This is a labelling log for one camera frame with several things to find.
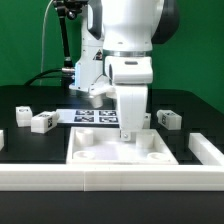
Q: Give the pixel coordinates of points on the white sheet with tags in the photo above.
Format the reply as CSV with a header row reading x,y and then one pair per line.
x,y
87,117

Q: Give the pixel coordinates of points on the white left fence bar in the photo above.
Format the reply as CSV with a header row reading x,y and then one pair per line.
x,y
1,139

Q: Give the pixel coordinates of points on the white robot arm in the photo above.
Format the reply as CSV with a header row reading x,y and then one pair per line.
x,y
121,28

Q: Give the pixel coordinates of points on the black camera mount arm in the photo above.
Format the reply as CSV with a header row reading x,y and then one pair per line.
x,y
67,9

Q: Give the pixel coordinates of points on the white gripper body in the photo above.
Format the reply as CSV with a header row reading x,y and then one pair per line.
x,y
130,76

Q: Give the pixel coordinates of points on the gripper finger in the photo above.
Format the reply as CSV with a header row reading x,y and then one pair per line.
x,y
125,135

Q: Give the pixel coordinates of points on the white square tabletop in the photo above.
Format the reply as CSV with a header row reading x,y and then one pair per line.
x,y
103,146

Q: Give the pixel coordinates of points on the white front fence bar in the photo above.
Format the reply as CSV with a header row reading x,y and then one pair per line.
x,y
37,177

